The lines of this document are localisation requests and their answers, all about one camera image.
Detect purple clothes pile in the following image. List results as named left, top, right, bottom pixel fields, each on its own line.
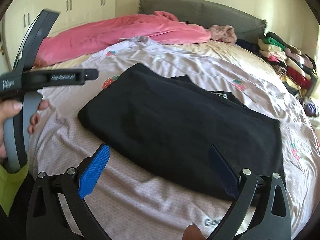
left=303, top=98, right=319, bottom=118

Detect black pants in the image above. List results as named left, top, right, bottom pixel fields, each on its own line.
left=78, top=63, right=284, bottom=200

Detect beige bed sheet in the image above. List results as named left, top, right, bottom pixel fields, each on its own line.
left=44, top=36, right=289, bottom=98

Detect pink blanket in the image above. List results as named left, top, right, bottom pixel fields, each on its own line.
left=34, top=11, right=212, bottom=67

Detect lilac strawberry duvet cover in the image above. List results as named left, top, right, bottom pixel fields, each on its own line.
left=28, top=36, right=320, bottom=240

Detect black IKISS sweater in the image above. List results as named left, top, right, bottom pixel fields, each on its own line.
left=171, top=75, right=247, bottom=108

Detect dusty pink fluffy garment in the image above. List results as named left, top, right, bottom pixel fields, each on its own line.
left=209, top=25, right=237, bottom=44

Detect white wardrobe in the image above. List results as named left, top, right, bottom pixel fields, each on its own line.
left=3, top=0, right=116, bottom=68

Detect grey bed headboard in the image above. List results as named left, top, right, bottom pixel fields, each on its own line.
left=138, top=0, right=267, bottom=43

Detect right hand thumb tip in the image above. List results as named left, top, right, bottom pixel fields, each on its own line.
left=182, top=223, right=206, bottom=240

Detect stack of folded clothes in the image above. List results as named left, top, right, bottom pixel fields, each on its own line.
left=258, top=32, right=318, bottom=98

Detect lime green sleeve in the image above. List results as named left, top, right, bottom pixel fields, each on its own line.
left=0, top=163, right=29, bottom=216

